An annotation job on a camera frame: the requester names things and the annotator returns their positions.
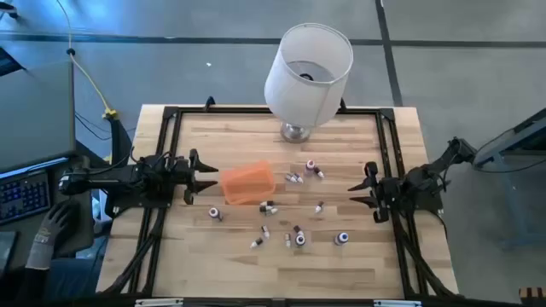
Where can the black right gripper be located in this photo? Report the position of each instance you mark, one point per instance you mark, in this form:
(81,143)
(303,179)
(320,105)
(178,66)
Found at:
(386,192)

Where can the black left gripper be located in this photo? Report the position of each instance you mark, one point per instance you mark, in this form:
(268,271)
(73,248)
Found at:
(183,172)

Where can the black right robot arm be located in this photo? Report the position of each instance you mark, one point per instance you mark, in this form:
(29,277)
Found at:
(426,175)

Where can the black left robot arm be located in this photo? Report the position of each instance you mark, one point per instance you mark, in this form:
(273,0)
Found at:
(128,177)

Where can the person's forearm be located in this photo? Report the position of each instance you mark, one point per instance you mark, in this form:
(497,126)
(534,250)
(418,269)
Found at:
(23,287)

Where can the orange translucent plastic container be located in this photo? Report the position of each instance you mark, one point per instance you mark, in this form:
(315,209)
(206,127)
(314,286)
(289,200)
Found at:
(247,183)

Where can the white shade silver table lamp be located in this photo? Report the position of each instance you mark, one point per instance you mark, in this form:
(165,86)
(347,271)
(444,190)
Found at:
(307,98)

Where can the dark grey desk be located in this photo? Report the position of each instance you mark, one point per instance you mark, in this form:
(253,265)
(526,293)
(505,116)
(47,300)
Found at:
(86,221)

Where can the person's hand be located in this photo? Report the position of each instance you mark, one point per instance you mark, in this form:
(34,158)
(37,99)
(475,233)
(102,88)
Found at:
(51,230)

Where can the person's leg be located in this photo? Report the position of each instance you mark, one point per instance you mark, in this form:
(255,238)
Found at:
(72,277)

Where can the grey computer monitor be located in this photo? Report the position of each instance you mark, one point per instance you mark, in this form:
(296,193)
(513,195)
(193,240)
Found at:
(38,115)

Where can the black computer keyboard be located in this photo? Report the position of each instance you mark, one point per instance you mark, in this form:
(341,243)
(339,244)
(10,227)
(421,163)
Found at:
(21,196)

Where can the striped wooden block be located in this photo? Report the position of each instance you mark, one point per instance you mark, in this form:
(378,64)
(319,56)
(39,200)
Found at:
(533,295)

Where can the black device with display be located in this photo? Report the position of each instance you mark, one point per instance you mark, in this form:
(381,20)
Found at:
(8,64)

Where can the black stand foot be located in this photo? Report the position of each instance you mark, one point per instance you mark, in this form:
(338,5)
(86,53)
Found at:
(8,9)

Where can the black aluminium table frame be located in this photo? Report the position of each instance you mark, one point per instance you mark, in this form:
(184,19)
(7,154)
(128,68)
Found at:
(222,110)

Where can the black frame clamp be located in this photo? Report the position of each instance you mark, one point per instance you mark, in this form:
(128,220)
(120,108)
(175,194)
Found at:
(342,105)
(209,102)

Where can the black angled bracket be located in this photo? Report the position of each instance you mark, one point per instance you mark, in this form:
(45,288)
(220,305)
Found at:
(121,140)

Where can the silver metal bracket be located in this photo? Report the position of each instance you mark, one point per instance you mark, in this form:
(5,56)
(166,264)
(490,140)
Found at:
(158,302)
(396,303)

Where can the blue metal table frame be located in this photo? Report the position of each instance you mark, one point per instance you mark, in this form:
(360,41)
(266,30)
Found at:
(529,132)

